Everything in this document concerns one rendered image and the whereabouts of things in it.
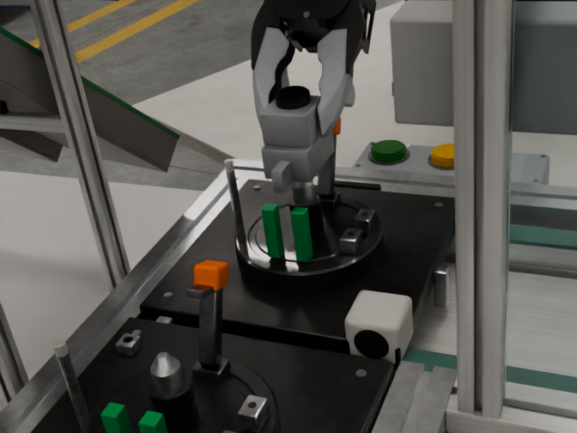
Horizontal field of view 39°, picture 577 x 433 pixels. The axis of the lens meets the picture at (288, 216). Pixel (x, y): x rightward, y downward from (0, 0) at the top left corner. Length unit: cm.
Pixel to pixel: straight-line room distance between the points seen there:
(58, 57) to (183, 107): 70
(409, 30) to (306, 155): 22
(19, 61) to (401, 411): 44
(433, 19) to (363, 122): 79
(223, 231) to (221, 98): 64
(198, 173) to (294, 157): 243
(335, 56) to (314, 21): 4
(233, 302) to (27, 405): 19
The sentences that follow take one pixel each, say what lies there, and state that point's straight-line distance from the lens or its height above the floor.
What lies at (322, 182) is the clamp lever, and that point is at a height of 101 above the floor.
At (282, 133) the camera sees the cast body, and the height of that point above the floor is 110.
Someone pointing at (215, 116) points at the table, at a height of 86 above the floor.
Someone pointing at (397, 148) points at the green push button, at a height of 97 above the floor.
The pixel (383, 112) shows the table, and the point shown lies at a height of 86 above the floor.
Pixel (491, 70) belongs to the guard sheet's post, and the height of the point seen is 122.
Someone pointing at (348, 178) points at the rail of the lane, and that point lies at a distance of 93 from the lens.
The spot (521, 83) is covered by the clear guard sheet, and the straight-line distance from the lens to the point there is 49.
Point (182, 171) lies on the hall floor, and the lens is 316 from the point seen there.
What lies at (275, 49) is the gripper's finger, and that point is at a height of 116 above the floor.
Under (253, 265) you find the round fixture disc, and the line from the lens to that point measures 74.
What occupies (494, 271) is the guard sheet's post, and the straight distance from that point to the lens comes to 54.
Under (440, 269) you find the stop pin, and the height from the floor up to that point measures 97.
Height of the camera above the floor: 140
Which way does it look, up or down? 31 degrees down
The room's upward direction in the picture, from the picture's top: 8 degrees counter-clockwise
